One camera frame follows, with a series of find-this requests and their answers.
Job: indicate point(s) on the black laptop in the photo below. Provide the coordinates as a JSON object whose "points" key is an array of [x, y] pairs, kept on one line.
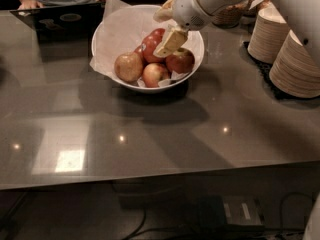
{"points": [[70, 22]]}

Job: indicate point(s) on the dark box on floor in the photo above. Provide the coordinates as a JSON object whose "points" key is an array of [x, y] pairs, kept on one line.
{"points": [[234, 213]]}

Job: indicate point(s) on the white ceramic bowl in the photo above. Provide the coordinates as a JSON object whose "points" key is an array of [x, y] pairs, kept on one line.
{"points": [[196, 47]]}

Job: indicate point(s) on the red-yellow apple front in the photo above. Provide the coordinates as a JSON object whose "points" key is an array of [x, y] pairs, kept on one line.
{"points": [[153, 73]]}

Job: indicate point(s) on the paper plate stack front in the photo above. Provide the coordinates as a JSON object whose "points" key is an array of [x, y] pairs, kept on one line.
{"points": [[294, 71]]}

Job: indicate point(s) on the glass jar with nuts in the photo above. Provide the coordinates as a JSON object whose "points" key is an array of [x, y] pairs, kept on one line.
{"points": [[229, 17]]}

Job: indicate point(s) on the white label card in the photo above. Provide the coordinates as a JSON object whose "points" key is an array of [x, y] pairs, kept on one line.
{"points": [[256, 4]]}

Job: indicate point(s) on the red apple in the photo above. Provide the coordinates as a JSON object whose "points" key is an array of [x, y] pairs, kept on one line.
{"points": [[158, 32], [181, 61], [148, 46]]}

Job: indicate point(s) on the yellowish apple left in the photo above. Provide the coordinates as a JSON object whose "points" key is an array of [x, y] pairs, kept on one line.
{"points": [[128, 67]]}

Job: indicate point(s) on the black mat under plates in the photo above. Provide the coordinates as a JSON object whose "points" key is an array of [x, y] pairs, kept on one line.
{"points": [[264, 69]]}

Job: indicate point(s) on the paper plate stack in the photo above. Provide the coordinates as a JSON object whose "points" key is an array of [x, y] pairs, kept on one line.
{"points": [[294, 71], [268, 35]]}

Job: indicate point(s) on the red apple back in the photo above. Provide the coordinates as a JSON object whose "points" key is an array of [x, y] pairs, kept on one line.
{"points": [[158, 32]]}

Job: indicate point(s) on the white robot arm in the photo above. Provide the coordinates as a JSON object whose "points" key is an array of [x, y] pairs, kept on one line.
{"points": [[302, 16]]}

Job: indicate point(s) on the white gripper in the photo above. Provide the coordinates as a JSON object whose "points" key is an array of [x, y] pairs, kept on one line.
{"points": [[187, 11]]}

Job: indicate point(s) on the paper plate stack back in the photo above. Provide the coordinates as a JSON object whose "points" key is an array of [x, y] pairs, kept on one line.
{"points": [[268, 35]]}

